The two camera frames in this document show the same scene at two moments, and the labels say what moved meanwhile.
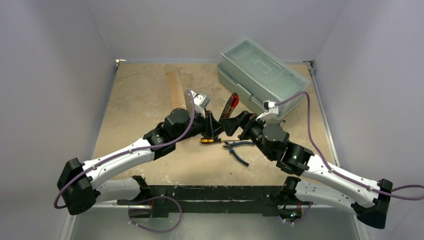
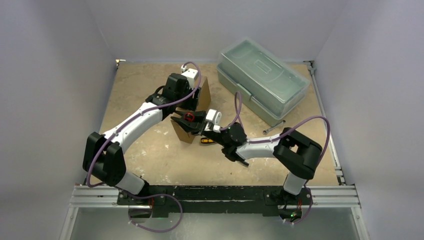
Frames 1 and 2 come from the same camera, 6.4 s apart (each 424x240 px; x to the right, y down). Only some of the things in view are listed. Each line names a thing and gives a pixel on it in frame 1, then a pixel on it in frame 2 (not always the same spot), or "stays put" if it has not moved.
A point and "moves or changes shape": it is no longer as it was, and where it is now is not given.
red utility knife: (230, 106) moves or changes shape
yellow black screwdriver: (211, 140) stays put
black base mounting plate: (214, 201) stays put
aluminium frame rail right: (312, 69) stays put
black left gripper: (212, 127) → (192, 103)
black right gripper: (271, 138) → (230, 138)
